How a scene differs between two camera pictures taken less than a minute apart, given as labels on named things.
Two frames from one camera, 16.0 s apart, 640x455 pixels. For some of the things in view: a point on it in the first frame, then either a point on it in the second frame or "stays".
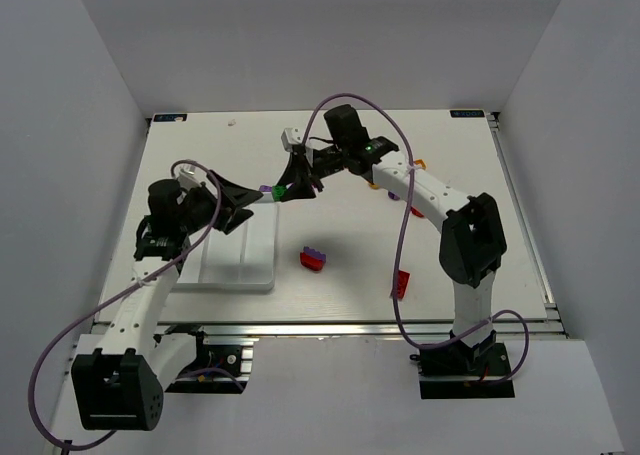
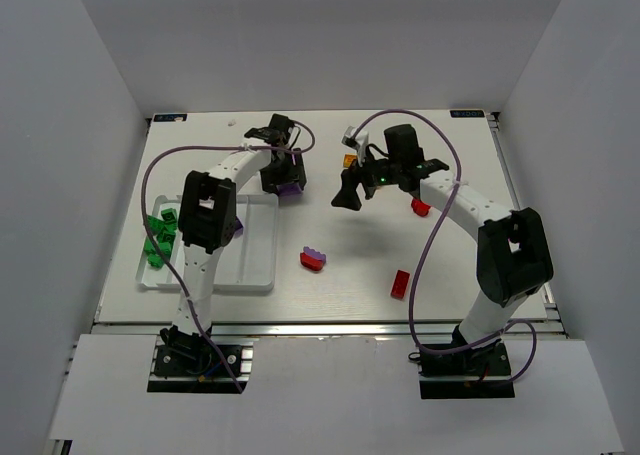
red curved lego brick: (311, 262) stays
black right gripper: (308, 165) → (360, 178)
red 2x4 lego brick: (403, 280) stays
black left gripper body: (216, 201) → (284, 176)
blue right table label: (467, 113) stays
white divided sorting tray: (242, 259) stays
